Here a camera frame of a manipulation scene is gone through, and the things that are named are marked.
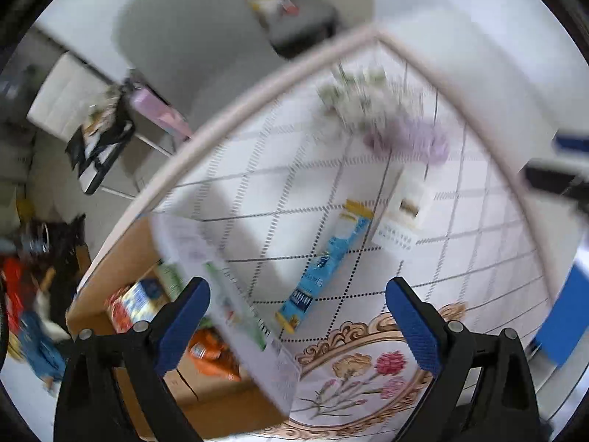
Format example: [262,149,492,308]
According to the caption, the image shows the blue yellow tissue pack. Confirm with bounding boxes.
[121,277,169,324]

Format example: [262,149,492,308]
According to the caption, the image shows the orange snack packet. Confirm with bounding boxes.
[189,327,241,382]

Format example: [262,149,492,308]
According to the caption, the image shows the green wipes pack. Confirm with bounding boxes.
[155,259,185,301]

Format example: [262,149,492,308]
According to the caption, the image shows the white cigarette carton box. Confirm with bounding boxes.
[370,164,433,259]

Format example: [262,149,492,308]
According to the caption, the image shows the purple plush toy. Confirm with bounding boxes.
[363,117,449,165]

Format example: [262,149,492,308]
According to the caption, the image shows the blue tube packet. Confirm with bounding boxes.
[275,200,373,334]

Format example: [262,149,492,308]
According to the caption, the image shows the red snack packet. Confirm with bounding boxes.
[105,284,137,333]

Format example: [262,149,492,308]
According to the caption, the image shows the open cardboard box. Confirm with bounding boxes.
[53,213,300,441]

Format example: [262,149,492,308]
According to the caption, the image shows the pile of colourful clothes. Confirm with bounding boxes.
[1,250,71,393]

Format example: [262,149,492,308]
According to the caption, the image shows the patterned table mat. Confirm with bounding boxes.
[159,44,550,441]

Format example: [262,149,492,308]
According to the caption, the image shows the pink suitcase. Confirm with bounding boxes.
[129,88,193,141]

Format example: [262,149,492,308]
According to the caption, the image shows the white padded chair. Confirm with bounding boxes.
[26,50,186,196]

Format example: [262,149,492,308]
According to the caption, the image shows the rear grey chair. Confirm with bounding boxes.
[247,0,338,59]

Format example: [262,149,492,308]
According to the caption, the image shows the grey chair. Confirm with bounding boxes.
[116,0,286,130]
[247,0,338,59]

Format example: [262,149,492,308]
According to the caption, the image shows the front grey chair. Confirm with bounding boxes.
[116,0,286,130]

